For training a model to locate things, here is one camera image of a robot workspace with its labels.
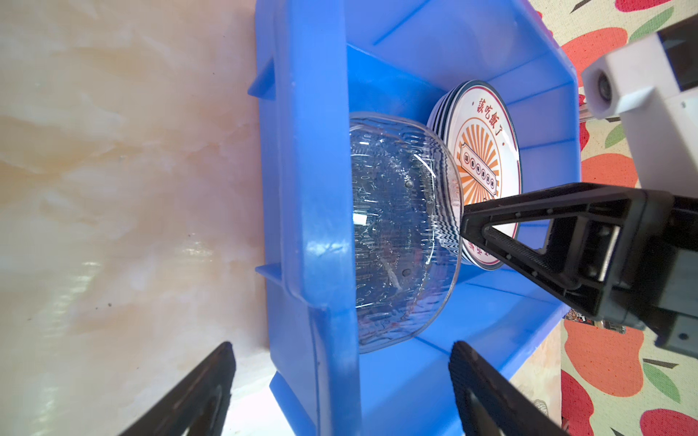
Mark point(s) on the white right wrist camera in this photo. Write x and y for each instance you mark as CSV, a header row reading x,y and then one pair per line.
x,y
651,86

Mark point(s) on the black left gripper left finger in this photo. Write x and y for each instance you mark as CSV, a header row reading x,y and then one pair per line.
x,y
198,404

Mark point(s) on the clear glass plate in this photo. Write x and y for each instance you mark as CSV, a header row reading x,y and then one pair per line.
x,y
407,213

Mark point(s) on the blue plastic bin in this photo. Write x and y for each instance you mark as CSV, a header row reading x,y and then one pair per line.
x,y
317,63

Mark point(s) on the orange sunburst plate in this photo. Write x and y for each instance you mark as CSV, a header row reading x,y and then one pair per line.
x,y
480,135

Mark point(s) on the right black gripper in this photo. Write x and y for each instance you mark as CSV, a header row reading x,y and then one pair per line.
x,y
606,251

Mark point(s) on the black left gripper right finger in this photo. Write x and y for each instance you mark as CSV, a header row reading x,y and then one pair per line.
x,y
487,403

